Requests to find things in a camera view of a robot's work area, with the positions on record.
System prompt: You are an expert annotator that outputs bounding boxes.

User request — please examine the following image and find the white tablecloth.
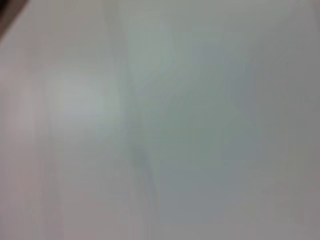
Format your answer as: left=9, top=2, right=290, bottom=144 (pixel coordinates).
left=0, top=0, right=320, bottom=240

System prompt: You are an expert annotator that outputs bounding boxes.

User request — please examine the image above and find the brown wooden board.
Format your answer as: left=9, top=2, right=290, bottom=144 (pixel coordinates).
left=0, top=0, right=29, bottom=44

